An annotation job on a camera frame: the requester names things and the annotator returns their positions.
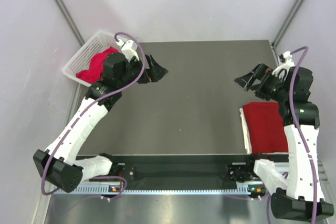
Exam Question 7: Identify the grey slotted cable duct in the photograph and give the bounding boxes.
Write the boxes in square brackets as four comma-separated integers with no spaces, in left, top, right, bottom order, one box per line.
[56,184,251,195]

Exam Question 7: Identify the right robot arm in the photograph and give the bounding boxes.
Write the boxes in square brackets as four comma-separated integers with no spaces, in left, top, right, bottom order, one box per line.
[235,63,334,223]

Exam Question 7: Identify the white plastic basket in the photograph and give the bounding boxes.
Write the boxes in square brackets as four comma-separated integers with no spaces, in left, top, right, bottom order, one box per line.
[62,30,134,87]

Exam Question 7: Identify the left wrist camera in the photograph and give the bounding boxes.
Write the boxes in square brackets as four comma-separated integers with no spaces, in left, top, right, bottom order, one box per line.
[116,39,139,61]

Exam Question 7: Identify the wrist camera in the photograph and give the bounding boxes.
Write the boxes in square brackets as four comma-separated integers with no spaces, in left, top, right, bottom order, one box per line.
[116,39,139,61]
[272,51,295,81]

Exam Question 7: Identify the dark red t shirt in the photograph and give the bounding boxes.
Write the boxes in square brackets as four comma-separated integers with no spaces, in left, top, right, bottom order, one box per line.
[241,101,289,154]

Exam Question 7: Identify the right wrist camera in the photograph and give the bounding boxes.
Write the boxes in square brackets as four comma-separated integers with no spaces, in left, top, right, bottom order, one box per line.
[272,51,295,81]

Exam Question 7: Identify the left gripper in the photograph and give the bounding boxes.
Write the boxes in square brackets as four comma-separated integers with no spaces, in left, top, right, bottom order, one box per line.
[117,53,167,89]

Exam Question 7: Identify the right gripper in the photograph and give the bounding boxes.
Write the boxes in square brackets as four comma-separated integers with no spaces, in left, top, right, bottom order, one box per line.
[234,62,289,103]

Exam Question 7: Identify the pink red t shirt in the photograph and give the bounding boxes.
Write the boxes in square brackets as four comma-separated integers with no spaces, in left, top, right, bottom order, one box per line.
[76,47,118,84]

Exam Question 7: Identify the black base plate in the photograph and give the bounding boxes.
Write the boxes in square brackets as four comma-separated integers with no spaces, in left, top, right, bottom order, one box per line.
[76,154,289,189]

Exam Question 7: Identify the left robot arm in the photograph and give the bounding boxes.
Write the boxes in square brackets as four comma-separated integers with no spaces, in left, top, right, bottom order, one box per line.
[33,52,168,193]

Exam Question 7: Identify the folded white t shirt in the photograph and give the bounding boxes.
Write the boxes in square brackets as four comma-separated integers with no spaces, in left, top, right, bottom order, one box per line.
[239,107,289,156]

